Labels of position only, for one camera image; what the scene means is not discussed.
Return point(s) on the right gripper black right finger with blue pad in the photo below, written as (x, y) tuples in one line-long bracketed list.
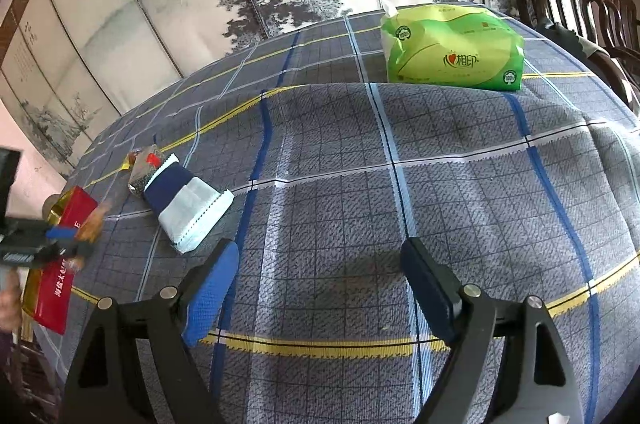
[(535, 382)]

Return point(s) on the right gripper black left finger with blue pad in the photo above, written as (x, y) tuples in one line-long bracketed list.
[(105, 382)]

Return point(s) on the clear bag orange snacks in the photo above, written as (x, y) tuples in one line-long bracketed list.
[(91, 228)]

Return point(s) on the person's left hand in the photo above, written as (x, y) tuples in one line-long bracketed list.
[(11, 303)]

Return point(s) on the red gold toffee box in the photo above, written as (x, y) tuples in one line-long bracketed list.
[(46, 296)]

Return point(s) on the navy and pale blue packet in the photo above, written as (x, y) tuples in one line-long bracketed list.
[(186, 207)]

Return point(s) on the small gold wrapped candy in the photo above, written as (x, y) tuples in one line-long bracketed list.
[(130, 160)]

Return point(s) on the dark clear snack packet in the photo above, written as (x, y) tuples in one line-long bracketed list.
[(143, 172)]

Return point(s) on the red foil snack packet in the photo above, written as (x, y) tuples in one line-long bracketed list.
[(153, 160)]

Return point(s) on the green tissue pack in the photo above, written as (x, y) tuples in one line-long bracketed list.
[(451, 45)]

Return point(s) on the dark wooden chair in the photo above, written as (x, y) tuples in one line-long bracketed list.
[(593, 32)]

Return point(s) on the round grey wall knob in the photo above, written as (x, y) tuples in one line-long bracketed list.
[(48, 204)]

